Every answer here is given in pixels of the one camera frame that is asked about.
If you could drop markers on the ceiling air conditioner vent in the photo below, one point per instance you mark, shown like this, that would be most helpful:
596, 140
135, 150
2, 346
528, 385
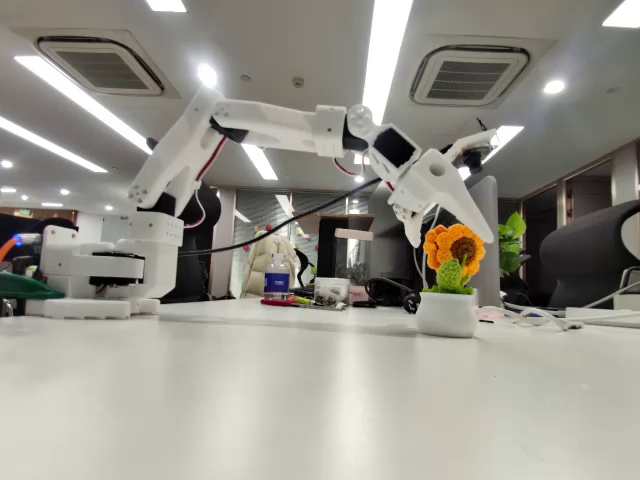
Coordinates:
470, 80
100, 70

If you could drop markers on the black office chair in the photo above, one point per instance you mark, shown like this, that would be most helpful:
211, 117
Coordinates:
585, 260

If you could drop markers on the red pen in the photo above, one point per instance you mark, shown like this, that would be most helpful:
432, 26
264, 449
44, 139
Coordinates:
277, 302

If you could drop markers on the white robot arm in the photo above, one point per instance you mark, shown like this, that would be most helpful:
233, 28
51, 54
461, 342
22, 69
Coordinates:
270, 125

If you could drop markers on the clear plastic jar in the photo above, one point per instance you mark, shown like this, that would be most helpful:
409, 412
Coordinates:
330, 292

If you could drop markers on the clear water bottle blue label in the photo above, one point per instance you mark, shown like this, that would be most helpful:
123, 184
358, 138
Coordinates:
276, 282

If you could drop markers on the yellow green marker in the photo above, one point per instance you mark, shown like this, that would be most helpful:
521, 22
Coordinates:
304, 300

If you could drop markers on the crochet sunflower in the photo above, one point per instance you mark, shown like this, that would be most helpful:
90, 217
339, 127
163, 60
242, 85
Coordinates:
445, 315

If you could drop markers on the plain white power strip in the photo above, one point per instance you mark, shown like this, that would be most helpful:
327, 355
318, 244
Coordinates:
610, 317

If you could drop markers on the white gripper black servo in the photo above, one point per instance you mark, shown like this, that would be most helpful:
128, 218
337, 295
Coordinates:
431, 184

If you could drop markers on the green leafy plant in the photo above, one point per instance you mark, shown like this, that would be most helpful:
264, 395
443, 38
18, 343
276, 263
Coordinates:
510, 245

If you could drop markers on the ceiling light strip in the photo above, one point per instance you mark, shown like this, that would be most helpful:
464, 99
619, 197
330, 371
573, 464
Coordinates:
50, 145
260, 162
75, 95
167, 5
387, 50
625, 12

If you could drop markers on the gripper camera on white mount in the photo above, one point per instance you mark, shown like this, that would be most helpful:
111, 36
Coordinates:
475, 141

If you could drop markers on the round ceiling downlight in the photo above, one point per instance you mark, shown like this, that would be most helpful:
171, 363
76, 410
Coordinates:
207, 75
554, 86

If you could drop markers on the dark monitor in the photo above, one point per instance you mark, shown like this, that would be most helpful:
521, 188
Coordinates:
385, 250

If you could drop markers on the green object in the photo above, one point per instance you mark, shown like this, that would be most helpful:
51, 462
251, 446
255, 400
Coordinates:
25, 287

